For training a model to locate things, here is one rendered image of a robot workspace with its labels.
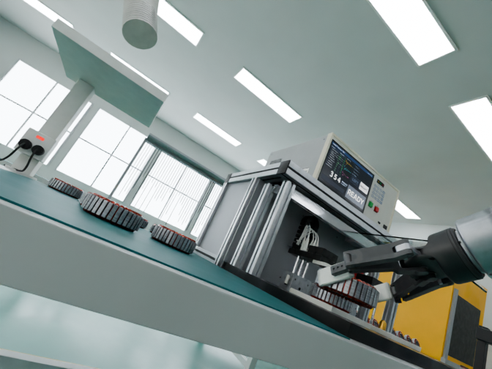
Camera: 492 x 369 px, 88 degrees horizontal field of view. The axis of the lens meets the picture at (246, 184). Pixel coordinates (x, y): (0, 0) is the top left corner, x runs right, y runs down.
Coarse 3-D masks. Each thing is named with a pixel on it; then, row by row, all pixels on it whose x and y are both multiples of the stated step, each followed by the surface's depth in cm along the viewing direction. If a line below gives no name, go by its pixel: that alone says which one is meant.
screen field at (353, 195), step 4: (348, 184) 93; (348, 188) 93; (352, 188) 94; (348, 192) 92; (352, 192) 93; (356, 192) 94; (348, 196) 92; (352, 196) 93; (356, 196) 94; (360, 196) 95; (364, 196) 96; (352, 200) 93; (356, 200) 94; (360, 200) 95; (364, 200) 96; (356, 204) 94; (360, 204) 95
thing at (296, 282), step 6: (294, 276) 77; (300, 276) 79; (282, 282) 80; (288, 282) 78; (294, 282) 77; (300, 282) 78; (306, 282) 79; (288, 288) 76; (294, 288) 77; (300, 288) 78; (306, 288) 79
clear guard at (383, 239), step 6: (366, 234) 93; (372, 234) 91; (378, 234) 89; (372, 240) 96; (378, 240) 93; (384, 240) 90; (390, 240) 88; (396, 240) 85; (414, 240) 78; (420, 240) 77; (426, 240) 76; (414, 246) 83; (474, 282) 74; (480, 288) 76
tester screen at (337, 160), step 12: (336, 144) 91; (336, 156) 91; (348, 156) 94; (324, 168) 87; (336, 168) 90; (348, 168) 93; (360, 168) 96; (324, 180) 87; (348, 180) 93; (360, 180) 96; (360, 192) 96
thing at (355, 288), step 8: (344, 280) 45; (352, 280) 45; (360, 280) 45; (328, 288) 46; (336, 288) 45; (344, 288) 44; (352, 288) 44; (360, 288) 44; (368, 288) 44; (344, 296) 44; (352, 296) 43; (360, 296) 44; (368, 296) 44; (376, 296) 45; (360, 304) 49; (368, 304) 44; (376, 304) 46
